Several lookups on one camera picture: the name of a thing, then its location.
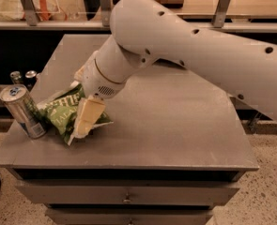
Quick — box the right metal shelf bracket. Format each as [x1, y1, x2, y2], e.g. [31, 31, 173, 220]
[211, 0, 231, 28]

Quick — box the grey drawer cabinet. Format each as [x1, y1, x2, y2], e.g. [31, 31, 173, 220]
[0, 33, 260, 225]

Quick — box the metal shelf bracket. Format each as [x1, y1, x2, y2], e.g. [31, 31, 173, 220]
[100, 0, 111, 27]
[211, 0, 231, 28]
[21, 0, 39, 26]

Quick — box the left metal shelf bracket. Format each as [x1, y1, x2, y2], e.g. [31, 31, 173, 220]
[21, 0, 39, 26]

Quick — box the silver blue redbull can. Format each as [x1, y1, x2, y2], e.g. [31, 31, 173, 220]
[0, 84, 46, 139]

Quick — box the clear acrylic box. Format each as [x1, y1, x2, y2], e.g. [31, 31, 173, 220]
[0, 0, 86, 22]

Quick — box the middle metal shelf bracket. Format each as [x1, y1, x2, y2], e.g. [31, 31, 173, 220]
[100, 0, 111, 27]

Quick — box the upper drawer knob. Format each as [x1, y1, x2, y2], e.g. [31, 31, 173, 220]
[122, 194, 131, 204]

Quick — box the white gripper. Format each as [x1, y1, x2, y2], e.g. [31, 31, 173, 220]
[72, 51, 125, 139]

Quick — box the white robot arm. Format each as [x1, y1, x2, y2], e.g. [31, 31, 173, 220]
[74, 0, 277, 122]

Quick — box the green jalapeno chip bag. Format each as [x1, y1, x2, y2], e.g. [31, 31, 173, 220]
[38, 81, 113, 145]

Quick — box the white orange plastic bag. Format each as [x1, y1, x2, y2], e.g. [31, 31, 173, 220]
[0, 0, 67, 21]

